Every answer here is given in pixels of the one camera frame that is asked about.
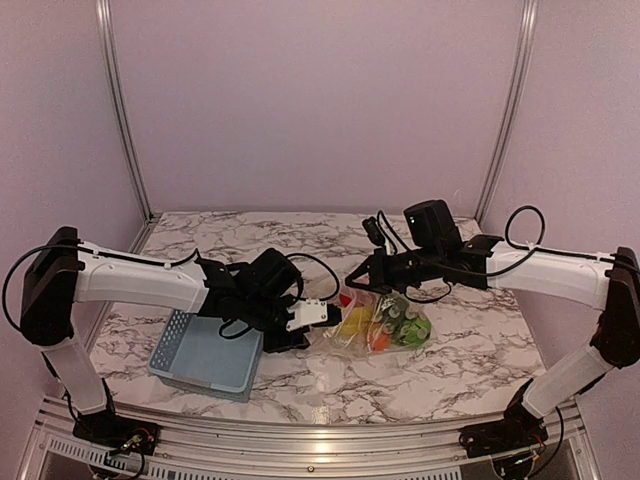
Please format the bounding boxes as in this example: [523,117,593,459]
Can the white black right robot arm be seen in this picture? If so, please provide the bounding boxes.
[345,199,639,458]

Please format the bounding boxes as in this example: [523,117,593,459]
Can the yellow fake banana bunch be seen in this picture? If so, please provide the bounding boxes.
[338,306,374,337]

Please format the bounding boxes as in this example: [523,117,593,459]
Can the green fake lettuce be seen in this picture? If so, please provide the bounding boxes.
[391,316,432,348]

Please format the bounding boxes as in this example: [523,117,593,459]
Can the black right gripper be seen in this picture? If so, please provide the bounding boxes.
[345,244,444,294]

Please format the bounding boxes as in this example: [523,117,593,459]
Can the pink fake fruit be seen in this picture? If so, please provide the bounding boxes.
[338,293,357,309]

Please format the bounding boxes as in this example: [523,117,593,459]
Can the clear polka dot zip bag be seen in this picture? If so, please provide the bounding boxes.
[308,287,434,358]

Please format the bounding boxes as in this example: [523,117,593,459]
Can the light blue plastic basket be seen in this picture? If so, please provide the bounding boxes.
[147,310,263,403]

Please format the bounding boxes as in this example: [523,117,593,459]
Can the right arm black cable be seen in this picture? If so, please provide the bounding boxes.
[374,204,640,306]

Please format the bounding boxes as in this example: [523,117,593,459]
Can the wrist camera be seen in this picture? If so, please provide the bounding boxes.
[285,299,342,332]
[362,216,387,248]

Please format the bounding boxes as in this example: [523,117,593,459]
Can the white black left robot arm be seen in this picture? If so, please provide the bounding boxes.
[13,227,328,451]

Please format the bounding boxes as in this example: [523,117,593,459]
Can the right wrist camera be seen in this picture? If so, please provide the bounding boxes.
[362,216,387,248]

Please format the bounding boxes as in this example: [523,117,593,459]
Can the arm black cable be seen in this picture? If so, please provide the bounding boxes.
[2,239,341,341]
[374,204,640,306]

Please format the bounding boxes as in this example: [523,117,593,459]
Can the orange fake fruit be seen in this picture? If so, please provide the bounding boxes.
[369,333,391,352]

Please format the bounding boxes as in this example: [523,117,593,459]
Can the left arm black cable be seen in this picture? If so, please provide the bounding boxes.
[2,239,341,341]

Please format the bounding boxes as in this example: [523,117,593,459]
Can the aluminium frame post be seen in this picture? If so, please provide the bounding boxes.
[474,0,539,224]
[96,0,154,223]

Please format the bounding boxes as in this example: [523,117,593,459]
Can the front aluminium rail base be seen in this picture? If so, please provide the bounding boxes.
[19,394,606,480]

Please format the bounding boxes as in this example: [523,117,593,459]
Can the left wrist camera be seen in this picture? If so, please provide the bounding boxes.
[285,299,342,332]

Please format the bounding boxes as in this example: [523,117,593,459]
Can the dark green fake pepper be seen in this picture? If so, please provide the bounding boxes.
[375,295,416,325]

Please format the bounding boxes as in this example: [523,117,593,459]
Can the right aluminium frame post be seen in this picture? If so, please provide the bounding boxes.
[474,0,539,224]

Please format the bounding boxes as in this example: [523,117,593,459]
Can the left aluminium frame post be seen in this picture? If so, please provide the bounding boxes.
[96,0,154,223]

